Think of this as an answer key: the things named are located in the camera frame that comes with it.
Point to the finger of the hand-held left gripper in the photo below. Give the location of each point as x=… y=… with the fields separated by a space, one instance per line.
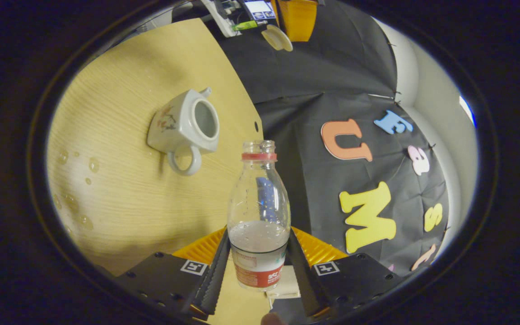
x=298 y=20

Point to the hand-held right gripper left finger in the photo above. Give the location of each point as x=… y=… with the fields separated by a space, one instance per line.
x=217 y=275

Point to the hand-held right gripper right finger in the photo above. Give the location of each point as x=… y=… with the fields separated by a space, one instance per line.
x=300 y=275

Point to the white teacup lid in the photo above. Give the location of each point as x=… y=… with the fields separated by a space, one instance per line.
x=278 y=39

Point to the clear plastic water bottle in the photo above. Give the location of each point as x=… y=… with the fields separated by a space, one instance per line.
x=260 y=253

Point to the white ceramic teacup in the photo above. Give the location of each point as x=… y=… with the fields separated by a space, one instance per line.
x=174 y=126

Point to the green drink bottle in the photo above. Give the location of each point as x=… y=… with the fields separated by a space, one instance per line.
x=247 y=25

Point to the white toaster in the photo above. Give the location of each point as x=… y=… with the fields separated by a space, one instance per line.
x=287 y=282

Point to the computer monitor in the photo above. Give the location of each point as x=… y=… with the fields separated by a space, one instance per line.
x=260 y=9

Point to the black backdrop cloth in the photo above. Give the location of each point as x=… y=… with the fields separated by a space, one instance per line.
x=332 y=81

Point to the white stand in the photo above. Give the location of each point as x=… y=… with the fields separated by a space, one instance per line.
x=219 y=20

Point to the grey rounded object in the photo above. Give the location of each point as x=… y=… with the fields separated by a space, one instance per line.
x=154 y=21

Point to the ceiling light panel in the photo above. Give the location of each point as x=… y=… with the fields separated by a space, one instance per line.
x=467 y=110

